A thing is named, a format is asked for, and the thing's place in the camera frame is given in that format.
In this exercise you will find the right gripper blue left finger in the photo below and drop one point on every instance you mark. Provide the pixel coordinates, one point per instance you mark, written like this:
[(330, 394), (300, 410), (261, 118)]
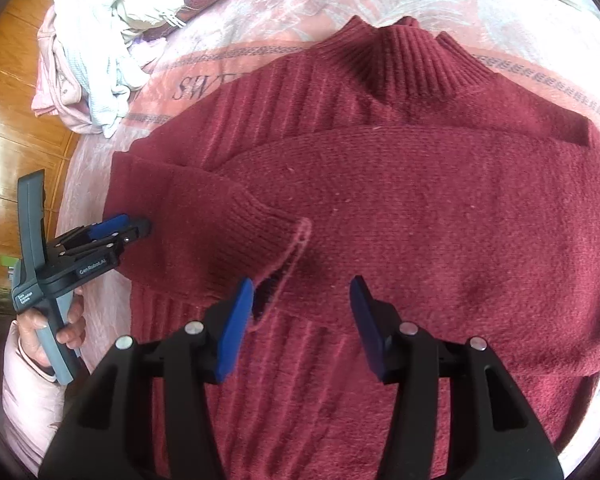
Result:
[(107, 432)]

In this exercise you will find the pale blue white garment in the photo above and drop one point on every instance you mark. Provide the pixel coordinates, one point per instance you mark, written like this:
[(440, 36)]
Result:
[(97, 55)]

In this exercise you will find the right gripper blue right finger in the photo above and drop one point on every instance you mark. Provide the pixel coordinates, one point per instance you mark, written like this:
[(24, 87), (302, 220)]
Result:
[(494, 433)]

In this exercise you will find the pink garment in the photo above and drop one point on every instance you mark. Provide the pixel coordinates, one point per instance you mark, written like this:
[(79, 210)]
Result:
[(57, 91)]

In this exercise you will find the dark red knit sweater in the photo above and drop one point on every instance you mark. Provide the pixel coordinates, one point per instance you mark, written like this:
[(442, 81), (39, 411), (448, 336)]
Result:
[(466, 201)]

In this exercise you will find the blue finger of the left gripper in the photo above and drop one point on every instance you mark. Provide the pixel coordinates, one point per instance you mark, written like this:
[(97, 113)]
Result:
[(138, 228), (108, 227)]

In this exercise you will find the cream zippered garment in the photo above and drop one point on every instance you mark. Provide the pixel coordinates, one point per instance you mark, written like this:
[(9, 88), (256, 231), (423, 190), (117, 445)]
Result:
[(133, 21)]

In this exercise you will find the pink floral blanket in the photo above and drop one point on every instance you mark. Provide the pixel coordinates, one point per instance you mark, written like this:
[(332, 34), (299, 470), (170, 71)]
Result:
[(549, 46)]

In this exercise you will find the pink sleeve forearm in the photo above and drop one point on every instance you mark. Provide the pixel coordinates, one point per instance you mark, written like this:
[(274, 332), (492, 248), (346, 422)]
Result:
[(33, 404)]

